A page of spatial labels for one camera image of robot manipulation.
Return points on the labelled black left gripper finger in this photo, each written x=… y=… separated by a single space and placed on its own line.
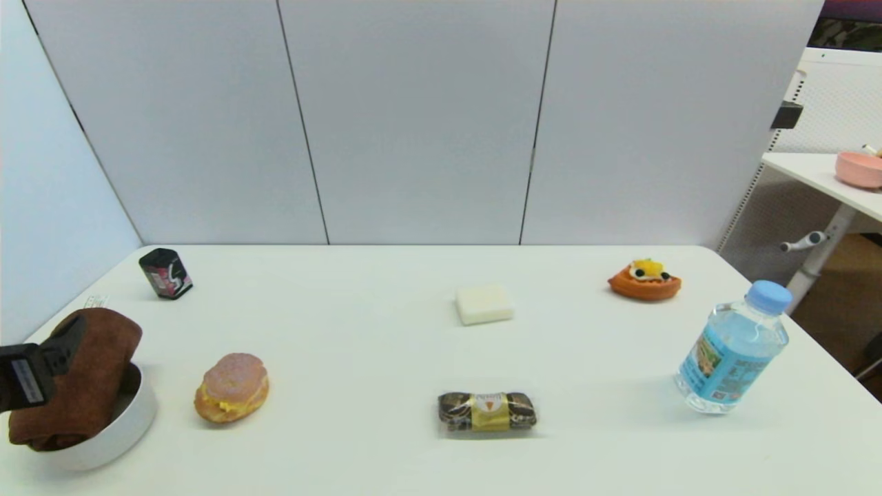
x=41 y=362

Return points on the brown towel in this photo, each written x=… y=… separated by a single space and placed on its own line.
x=103 y=344

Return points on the beige round bowl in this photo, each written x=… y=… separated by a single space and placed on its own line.
x=131 y=427

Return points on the pink bowl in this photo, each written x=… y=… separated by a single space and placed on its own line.
x=858 y=169

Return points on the small item in pink bowl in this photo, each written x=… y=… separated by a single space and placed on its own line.
x=872 y=149

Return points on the black pink printed can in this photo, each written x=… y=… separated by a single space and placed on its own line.
x=165 y=273

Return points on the pink topped cream bun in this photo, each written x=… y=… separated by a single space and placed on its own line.
x=231 y=387

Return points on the white square soap block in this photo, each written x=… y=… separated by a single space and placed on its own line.
x=484 y=304

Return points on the wrapped chocolate snack bar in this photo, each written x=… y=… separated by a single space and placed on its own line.
x=487 y=411

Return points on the orange fruit tart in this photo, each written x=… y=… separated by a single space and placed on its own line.
x=645 y=284

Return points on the blue capped water bottle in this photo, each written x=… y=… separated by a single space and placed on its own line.
x=733 y=351

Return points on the white side table leg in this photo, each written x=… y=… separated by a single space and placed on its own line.
x=820 y=258

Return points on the black pegboard clip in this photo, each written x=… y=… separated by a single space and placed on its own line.
x=787 y=114

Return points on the white side table top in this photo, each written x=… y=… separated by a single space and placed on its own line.
x=813 y=171

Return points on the white pegboard panel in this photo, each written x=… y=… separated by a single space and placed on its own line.
x=837 y=96

